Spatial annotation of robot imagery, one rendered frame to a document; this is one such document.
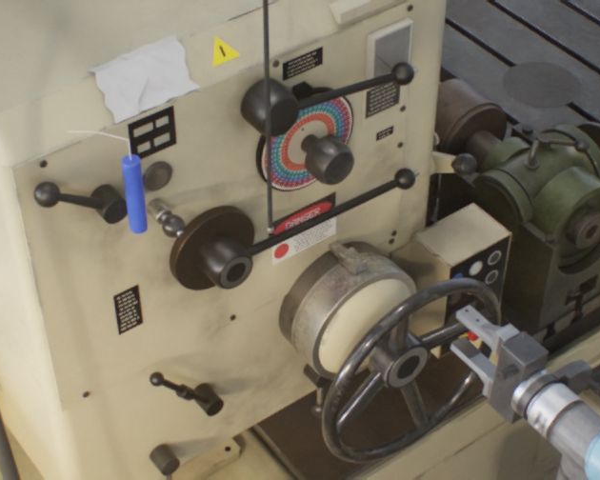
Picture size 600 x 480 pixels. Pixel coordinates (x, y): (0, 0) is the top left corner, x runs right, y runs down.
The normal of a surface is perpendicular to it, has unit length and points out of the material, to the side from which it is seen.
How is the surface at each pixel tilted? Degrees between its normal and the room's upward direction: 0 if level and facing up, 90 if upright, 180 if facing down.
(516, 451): 90
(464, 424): 90
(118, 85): 55
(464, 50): 0
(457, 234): 0
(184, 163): 90
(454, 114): 28
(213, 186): 90
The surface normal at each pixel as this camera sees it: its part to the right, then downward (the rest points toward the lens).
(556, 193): -0.43, -0.40
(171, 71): 0.44, 0.15
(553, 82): 0.00, -0.73
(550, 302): 0.59, 0.55
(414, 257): -0.81, 0.41
